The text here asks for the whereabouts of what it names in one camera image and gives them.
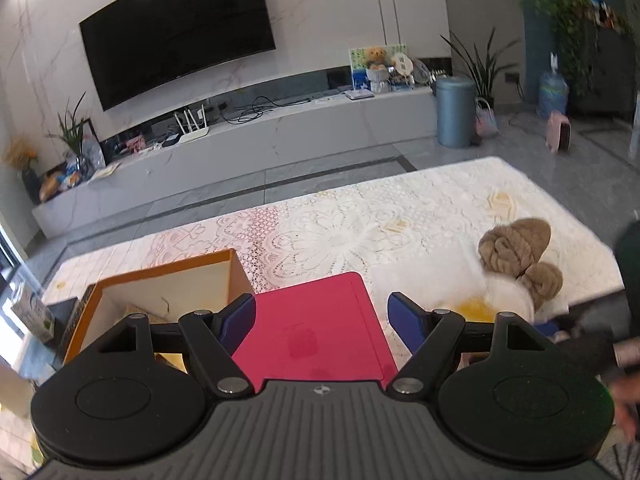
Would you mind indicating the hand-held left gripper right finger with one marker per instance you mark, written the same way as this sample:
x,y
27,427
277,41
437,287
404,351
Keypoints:
x,y
404,322

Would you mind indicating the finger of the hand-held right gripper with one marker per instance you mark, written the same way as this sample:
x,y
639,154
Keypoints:
x,y
546,330

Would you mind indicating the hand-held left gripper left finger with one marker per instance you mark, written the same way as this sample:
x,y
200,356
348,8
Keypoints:
x,y
239,322

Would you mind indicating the orange cardboard box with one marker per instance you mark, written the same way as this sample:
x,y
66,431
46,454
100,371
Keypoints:
x,y
170,292

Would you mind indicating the person's right hand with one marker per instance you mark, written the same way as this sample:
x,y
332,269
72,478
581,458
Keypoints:
x,y
629,405

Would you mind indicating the white fluffy cloth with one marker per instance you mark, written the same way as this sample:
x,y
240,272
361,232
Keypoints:
x,y
430,280

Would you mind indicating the red box lid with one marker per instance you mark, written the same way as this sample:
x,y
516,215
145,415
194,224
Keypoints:
x,y
310,330

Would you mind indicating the tan chunky yarn bundle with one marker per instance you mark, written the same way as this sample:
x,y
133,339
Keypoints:
x,y
515,247

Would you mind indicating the dark green cloth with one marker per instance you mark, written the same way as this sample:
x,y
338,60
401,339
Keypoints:
x,y
629,267

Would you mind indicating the white lace tablecloth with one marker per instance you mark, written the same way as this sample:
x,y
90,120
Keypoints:
x,y
325,230

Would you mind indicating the person's grey striped clothing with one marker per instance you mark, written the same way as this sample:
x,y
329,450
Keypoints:
x,y
622,462

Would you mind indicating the white television console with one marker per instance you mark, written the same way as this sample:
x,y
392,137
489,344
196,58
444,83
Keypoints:
x,y
300,135

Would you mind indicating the pink small heater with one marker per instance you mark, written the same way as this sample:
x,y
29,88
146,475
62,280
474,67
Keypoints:
x,y
559,132

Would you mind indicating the white router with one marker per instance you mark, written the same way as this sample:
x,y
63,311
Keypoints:
x,y
192,130

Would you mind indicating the small printed carton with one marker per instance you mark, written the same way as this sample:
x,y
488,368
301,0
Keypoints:
x,y
32,312

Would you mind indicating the blue trash bin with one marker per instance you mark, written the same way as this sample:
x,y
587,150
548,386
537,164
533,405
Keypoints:
x,y
454,112

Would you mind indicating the pink gift bag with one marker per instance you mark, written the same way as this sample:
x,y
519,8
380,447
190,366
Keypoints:
x,y
486,120

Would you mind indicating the snack bags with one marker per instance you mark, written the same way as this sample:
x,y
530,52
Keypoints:
x,y
60,182

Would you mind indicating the blue water jug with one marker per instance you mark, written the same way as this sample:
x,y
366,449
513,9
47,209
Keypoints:
x,y
553,92

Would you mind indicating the green plant in vase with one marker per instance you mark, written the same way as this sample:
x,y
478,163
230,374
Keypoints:
x,y
75,135

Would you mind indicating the white round fan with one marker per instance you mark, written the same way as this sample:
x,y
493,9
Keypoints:
x,y
402,65

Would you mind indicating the teddy bear bouquet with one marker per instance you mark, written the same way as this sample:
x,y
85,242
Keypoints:
x,y
376,65

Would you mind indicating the green potted plant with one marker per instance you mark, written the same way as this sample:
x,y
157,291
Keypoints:
x,y
482,72

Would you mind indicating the dark cabinet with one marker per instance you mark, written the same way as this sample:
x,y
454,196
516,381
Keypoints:
x,y
612,75

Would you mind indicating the green picture card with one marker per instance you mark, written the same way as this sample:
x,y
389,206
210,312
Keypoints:
x,y
356,57

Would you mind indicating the dried yellow flowers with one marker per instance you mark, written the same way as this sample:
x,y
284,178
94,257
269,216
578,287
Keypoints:
x,y
20,155

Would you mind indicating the black flat television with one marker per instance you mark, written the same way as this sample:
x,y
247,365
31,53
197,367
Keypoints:
x,y
175,30

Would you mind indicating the climbing green plant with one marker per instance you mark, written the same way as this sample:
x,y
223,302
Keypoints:
x,y
565,25

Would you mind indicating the dark picture frame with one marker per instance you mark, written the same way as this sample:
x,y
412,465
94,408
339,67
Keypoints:
x,y
95,140

